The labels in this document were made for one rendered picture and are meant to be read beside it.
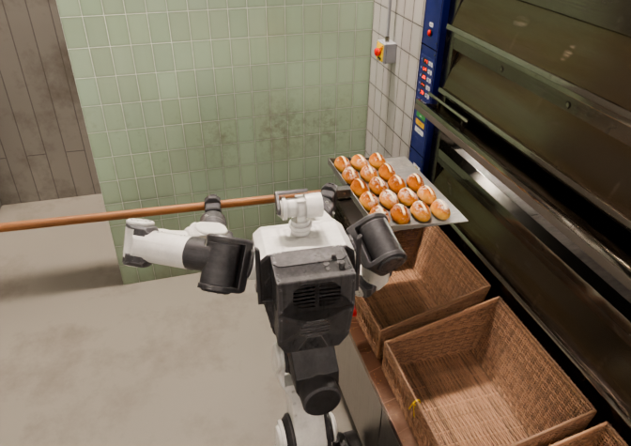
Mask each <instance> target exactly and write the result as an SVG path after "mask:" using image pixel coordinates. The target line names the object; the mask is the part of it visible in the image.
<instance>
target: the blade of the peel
mask: <svg viewBox="0 0 631 446"><path fill-rule="evenodd" d="M384 159H385V161H386V163H388V164H390V165H391V166H392V167H393V169H394V171H395V174H396V175H398V176H400V177H401V178H402V179H404V181H405V183H406V187H407V188H408V185H407V178H408V176H409V175H411V174H418V175H420V176H421V177H422V179H423V183H424V185H426V186H429V187H431V188H432V189H433V190H434V192H435V194H436V197H437V199H441V200H443V201H445V202H446V203H447V205H448V206H449V208H450V211H451V215H450V217H449V218H448V219H447V220H444V221H443V220H440V219H438V218H436V217H435V216H434V215H433V214H432V212H431V209H430V207H431V206H428V207H429V209H430V212H431V217H430V219H429V220H428V221H427V222H425V223H423V222H420V221H418V220H416V219H415V218H414V217H413V216H412V214H411V212H410V207H407V206H405V205H404V206H405V207H406V208H407V209H408V211H409V214H410V220H409V222H408V224H398V223H396V222H395V221H394V220H393V219H392V216H391V210H390V209H387V208H385V209H386V210H387V212H388V213H389V216H390V226H391V228H392V230H393V231H399V230H407V229H413V228H421V227H428V226H435V225H443V224H450V223H463V222H468V220H467V219H466V218H465V217H464V216H463V215H462V214H461V212H460V211H459V210H458V209H457V208H456V207H455V206H454V205H453V204H452V203H451V202H450V201H449V200H448V199H447V198H446V197H445V196H444V195H443V194H442V193H441V192H440V191H439V190H438V189H437V188H436V187H435V186H434V185H433V184H432V183H431V182H430V181H429V180H428V179H427V178H426V177H425V176H424V175H423V174H422V173H421V172H420V171H419V170H418V169H417V168H416V167H415V166H414V165H413V164H412V162H411V161H410V160H409V159H408V158H407V157H406V156H403V157H384ZM335 160H336V158H328V165H329V167H330V168H331V170H332V171H333V173H334V174H335V175H336V176H337V178H338V179H339V181H340V182H341V184H342V185H343V186H346V185H348V187H349V188H350V185H349V184H347V183H346V182H345V180H344V179H343V177H342V174H343V173H340V172H339V171H338V170H337V169H336V168H335V166H334V162H335ZM355 170H356V169H355ZM356 171H357V172H358V174H359V176H360V179H361V180H363V179H362V177H361V171H358V170H356ZM363 181H364V180H363ZM364 182H365V183H366V184H367V186H368V189H369V183H368V182H366V181H364ZM369 192H371V191H370V189H369ZM375 196H376V198H377V200H378V205H379V206H382V205H381V204H380V202H379V195H376V194H375ZM350 197H351V199H352V200H353V202H354V203H355V204H356V206H357V207H358V209H359V210H360V212H361V213H362V215H363V217H365V216H367V215H369V213H370V212H369V211H366V210H365V209H364V207H363V206H362V204H361V203H360V198H359V197H357V196H356V195H355V194H354V193H353V191H352V190H351V189H350ZM382 207H383V206H382ZM383 208H384V207H383Z"/></svg>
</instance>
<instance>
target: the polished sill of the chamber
mask: <svg viewBox="0 0 631 446"><path fill-rule="evenodd" d="M438 156H439V157H440V158H441V159H442V160H443V161H444V162H446V163H447V164H448V165H449V166H450V167H451V168H452V169H453V170H454V171H455V172H456V173H457V174H458V175H459V176H461V177H462V178H463V179H464V180H465V181H466V182H467V183H468V184H469V185H470V186H471V187H472V189H473V190H475V191H476V192H477V193H479V194H480V195H481V196H482V197H483V198H484V200H485V201H486V202H487V203H488V204H490V205H491V206H492V207H493V208H494V209H495V210H496V211H497V212H498V213H499V214H500V215H501V216H502V217H504V218H505V219H506V220H507V221H508V222H509V223H510V224H511V225H512V226H513V227H514V228H515V229H516V230H517V231H519V232H520V233H521V234H522V235H523V236H524V237H525V238H526V239H527V240H528V241H529V242H530V243H531V244H532V245H534V246H535V247H536V248H537V249H538V250H539V251H540V252H541V253H542V254H543V255H544V256H545V257H546V258H548V259H549V260H550V261H551V262H552V263H553V264H554V265H555V266H556V267H557V268H558V269H559V270H560V271H561V272H563V273H564V274H565V275H566V276H567V277H568V278H569V279H570V280H571V281H572V282H573V283H574V284H575V285H576V286H578V287H579V288H580V289H581V290H582V291H583V292H584V293H585V294H586V295H587V296H588V297H589V298H590V299H591V300H593V301H594V302H595V303H596V304H597V305H598V306H599V307H600V308H601V309H602V310H603V311H604V312H605V313H606V314H608V315H609V316H610V317H611V318H612V319H613V320H614V321H615V322H616V323H617V324H618V325H619V326H620V327H621V328H623V329H624V330H625V331H626V332H627V333H628V334H629V335H630V336H631V303H630V302H629V301H628V300H626V299H625V298H624V297H623V296H622V295H620V294H619V293H618V292H617V291H616V290H615V289H614V288H612V287H611V286H610V285H609V284H608V283H607V282H605V281H604V280H603V279H602V278H601V277H600V276H598V275H597V274H596V273H595V272H594V271H593V270H592V269H590V268H589V267H588V266H587V265H586V264H585V263H583V262H582V261H581V260H580V259H579V258H578V257H577V256H575V255H574V254H573V253H572V252H571V251H569V250H568V249H567V248H566V247H565V246H564V245H563V244H561V243H560V242H559V241H558V240H557V239H556V238H554V237H553V236H552V235H551V234H550V233H549V232H547V231H546V230H545V228H544V227H543V226H542V225H540V224H539V223H538V222H537V221H535V220H534V219H533V218H532V217H531V216H530V215H529V214H528V213H526V212H525V211H524V210H523V209H522V208H521V207H519V206H518V205H517V204H516V203H515V202H514V201H513V200H511V199H510V198H509V197H508V196H507V195H506V194H505V193H503V192H502V191H501V190H500V189H499V188H497V187H496V186H495V185H494V184H493V183H492V182H491V181H489V180H488V179H487V178H486V177H485V176H484V175H482V174H481V173H480V172H479V171H478V170H477V169H475V168H474V167H473V166H472V165H471V164H470V163H469V162H467V161H466V160H465V159H464V158H463V157H462V156H460V155H459V154H458V153H457V152H456V151H455V150H453V149H452V148H451V147H450V146H449V147H442V148H439V154H438Z"/></svg>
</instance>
